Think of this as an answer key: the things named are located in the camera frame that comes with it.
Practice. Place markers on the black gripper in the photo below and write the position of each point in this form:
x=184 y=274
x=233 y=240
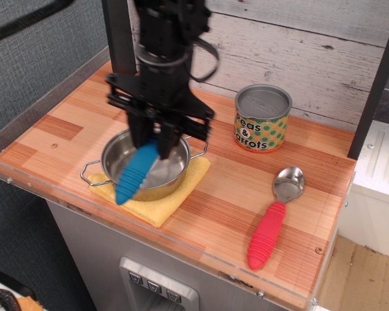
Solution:
x=160 y=93

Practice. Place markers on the blue handled fork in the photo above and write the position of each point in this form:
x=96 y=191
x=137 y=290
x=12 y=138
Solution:
x=135 y=172

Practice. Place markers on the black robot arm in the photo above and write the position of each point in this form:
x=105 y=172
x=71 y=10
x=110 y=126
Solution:
x=170 y=30

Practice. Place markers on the stainless steel pot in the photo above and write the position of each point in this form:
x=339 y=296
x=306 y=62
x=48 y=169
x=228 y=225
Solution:
x=164 y=177

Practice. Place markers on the yellow folded cloth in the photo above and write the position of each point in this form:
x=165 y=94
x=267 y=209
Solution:
x=158 y=211

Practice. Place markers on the peas and carrots can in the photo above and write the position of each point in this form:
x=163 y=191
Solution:
x=261 y=117

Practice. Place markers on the grey toy cabinet front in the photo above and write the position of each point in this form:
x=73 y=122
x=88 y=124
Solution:
x=208 y=256

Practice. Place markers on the silver button panel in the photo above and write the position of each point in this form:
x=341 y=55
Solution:
x=148 y=289

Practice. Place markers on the orange object bottom left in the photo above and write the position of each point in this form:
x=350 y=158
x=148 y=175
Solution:
x=29 y=304

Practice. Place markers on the white toy sink unit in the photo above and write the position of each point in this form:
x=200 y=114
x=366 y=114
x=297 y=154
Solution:
x=364 y=219

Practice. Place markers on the black vertical post left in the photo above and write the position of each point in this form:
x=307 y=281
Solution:
x=119 y=36

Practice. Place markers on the black vertical post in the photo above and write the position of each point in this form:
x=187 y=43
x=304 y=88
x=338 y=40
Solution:
x=371 y=105
x=119 y=36

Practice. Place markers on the red handled spoon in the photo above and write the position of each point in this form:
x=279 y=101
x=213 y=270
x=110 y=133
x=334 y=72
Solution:
x=288 y=185

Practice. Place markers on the black vertical post right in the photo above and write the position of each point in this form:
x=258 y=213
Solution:
x=371 y=105

